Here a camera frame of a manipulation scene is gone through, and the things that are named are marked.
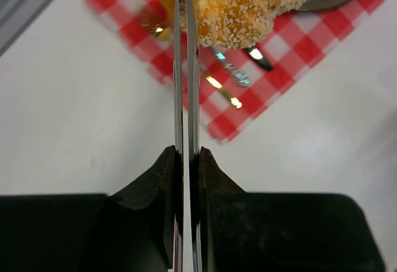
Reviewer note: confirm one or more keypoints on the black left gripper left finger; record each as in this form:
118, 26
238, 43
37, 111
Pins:
131, 230

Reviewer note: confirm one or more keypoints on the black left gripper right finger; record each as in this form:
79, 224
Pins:
234, 230

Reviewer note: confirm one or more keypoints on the metal tongs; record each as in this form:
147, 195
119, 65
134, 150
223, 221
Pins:
186, 73

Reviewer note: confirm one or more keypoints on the round sugared bread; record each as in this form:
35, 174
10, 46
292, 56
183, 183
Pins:
229, 23

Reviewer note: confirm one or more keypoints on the red checkered cloth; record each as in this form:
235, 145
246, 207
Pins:
299, 41

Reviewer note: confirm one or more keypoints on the silver spoon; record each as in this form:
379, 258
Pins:
240, 78

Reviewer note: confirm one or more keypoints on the gold fork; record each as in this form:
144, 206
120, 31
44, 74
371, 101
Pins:
160, 30

